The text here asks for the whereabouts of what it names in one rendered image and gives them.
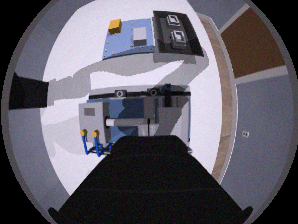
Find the yellow brass block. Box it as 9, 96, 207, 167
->
108, 19, 122, 35

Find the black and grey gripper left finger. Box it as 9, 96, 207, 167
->
138, 119, 149, 136

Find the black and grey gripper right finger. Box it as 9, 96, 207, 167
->
149, 118, 159, 136

